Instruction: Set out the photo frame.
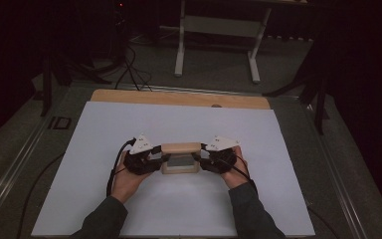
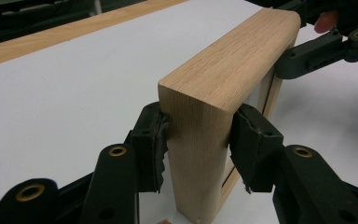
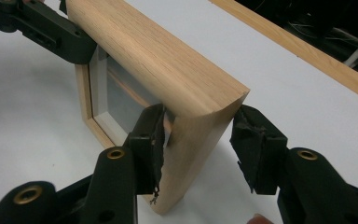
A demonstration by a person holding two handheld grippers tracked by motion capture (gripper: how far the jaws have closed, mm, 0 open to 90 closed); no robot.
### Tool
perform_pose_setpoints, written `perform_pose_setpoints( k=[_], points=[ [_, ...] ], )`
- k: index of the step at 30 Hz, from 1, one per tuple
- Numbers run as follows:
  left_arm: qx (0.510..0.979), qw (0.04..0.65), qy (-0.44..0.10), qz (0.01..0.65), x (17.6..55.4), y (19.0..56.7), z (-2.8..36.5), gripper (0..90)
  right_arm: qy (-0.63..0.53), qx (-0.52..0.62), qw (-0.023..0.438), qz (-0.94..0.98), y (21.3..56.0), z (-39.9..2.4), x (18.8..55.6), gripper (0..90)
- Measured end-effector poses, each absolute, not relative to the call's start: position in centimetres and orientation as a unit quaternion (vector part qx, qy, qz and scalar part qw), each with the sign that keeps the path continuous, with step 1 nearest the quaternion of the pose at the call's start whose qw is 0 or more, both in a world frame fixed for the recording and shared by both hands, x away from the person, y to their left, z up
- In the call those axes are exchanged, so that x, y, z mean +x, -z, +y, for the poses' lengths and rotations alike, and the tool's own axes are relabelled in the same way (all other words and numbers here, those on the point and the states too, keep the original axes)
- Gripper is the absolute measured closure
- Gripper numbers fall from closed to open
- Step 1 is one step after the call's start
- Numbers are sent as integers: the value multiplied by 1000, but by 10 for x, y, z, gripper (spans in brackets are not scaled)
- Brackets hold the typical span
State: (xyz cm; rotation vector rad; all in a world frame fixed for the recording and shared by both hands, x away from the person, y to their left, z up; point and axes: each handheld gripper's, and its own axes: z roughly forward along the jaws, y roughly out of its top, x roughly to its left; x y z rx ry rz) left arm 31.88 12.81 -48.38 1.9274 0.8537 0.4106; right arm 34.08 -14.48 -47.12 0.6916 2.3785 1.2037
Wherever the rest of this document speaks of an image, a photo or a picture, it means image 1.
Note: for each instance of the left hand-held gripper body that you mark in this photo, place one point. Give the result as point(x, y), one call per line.
point(141, 161)

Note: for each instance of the wooden photo frame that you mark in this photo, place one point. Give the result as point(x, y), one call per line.
point(180, 159)

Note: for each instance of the metal floor rail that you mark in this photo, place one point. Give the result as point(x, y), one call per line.
point(338, 179)
point(10, 176)
point(192, 90)

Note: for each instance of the person's right hand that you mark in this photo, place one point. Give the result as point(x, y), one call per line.
point(237, 177)

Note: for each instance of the white metal stand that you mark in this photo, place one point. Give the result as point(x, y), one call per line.
point(220, 26)

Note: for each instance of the black floor socket plate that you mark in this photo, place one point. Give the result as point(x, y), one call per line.
point(59, 122)

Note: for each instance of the white table mat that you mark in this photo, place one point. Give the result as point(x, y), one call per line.
point(179, 205)

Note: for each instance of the black metal stand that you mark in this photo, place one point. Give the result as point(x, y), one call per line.
point(320, 99)

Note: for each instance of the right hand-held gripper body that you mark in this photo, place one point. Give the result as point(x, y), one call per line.
point(222, 156)

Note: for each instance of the person's left hand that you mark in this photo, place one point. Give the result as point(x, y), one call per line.
point(126, 186)

